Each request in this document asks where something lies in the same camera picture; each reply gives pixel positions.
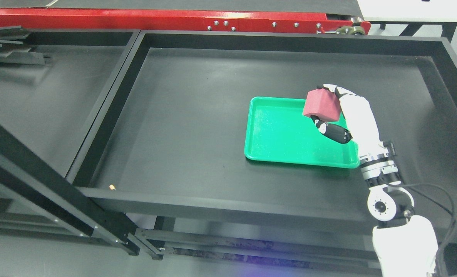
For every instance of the red conveyor frame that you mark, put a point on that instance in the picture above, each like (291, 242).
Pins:
(198, 20)

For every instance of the black metal shelf left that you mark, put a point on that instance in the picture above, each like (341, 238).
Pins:
(59, 103)

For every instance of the black metal shelf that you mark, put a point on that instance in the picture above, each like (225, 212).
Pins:
(209, 126)
(59, 103)

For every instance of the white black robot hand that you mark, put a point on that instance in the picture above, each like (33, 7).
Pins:
(357, 124)

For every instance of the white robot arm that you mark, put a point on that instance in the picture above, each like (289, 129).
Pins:
(404, 242)

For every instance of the pink foam block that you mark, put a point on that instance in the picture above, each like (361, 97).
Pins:
(323, 104)

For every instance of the green plastic tray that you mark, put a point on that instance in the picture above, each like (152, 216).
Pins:
(277, 131)

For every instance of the black metal shelf right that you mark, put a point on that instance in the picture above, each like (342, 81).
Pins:
(209, 126)

